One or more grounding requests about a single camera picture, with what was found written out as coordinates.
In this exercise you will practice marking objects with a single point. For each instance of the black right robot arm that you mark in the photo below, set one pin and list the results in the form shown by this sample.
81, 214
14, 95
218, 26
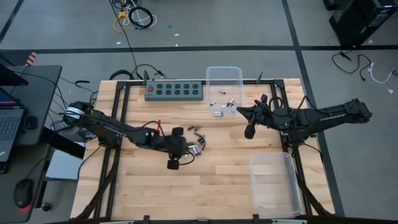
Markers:
326, 116

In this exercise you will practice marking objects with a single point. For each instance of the white box under table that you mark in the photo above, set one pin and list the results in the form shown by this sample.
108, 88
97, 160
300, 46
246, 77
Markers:
62, 168

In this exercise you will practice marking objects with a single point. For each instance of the black side desk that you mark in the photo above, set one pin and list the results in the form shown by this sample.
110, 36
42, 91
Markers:
43, 93

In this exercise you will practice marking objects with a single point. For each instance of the black computer tower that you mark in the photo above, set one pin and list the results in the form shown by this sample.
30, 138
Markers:
354, 25

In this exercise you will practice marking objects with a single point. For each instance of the orange black striped marker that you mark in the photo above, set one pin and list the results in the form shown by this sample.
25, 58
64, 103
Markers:
31, 59

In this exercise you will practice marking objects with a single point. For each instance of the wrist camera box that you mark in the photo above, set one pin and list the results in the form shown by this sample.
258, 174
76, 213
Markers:
249, 132
173, 165

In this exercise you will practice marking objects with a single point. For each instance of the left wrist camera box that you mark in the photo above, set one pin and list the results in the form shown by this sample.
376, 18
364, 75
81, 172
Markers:
173, 165

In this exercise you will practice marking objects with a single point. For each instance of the black table frame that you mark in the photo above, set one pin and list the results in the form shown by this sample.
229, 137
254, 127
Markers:
133, 82

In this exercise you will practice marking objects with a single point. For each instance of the laptop computer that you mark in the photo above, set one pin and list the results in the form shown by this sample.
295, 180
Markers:
9, 124

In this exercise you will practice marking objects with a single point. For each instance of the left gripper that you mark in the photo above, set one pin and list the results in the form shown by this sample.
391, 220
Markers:
168, 144

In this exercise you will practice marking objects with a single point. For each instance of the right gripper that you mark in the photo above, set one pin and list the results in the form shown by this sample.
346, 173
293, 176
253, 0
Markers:
265, 115

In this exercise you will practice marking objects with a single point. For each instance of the black computer mouse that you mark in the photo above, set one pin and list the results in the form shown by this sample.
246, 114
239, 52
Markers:
23, 193

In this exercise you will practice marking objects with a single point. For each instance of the black tilted screen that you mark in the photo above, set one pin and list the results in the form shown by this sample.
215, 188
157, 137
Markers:
12, 77

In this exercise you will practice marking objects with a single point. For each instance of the clear plastic bin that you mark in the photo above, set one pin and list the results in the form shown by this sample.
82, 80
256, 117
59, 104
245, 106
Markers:
273, 186
224, 74

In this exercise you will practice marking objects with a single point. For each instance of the small black desk device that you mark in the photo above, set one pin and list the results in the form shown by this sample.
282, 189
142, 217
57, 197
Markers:
31, 122

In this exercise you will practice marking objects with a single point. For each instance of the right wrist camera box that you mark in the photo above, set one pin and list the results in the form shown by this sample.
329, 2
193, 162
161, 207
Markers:
249, 132

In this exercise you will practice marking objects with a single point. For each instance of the black table clamp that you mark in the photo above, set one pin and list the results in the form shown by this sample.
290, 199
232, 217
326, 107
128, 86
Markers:
146, 77

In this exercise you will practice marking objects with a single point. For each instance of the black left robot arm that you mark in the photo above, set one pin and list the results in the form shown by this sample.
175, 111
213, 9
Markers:
109, 127

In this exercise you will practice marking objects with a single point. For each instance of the black copper-top battery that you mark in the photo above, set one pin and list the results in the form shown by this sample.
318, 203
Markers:
197, 134
204, 147
190, 127
202, 142
197, 127
201, 138

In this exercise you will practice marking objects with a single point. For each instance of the grey power strip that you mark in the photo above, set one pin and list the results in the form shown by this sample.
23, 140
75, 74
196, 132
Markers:
174, 96

